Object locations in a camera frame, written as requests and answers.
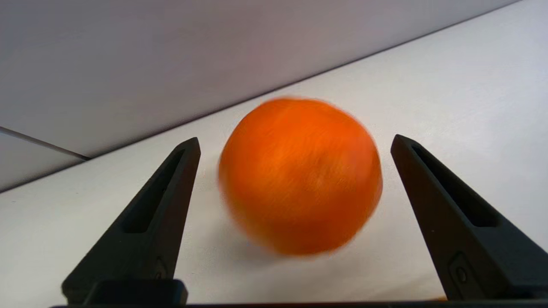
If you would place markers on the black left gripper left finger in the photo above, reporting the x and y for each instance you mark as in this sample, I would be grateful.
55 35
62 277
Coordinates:
173 201

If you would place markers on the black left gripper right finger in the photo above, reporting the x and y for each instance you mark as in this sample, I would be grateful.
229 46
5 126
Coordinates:
436 201

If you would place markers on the orange fruit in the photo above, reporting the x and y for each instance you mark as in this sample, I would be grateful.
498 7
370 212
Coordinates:
299 175

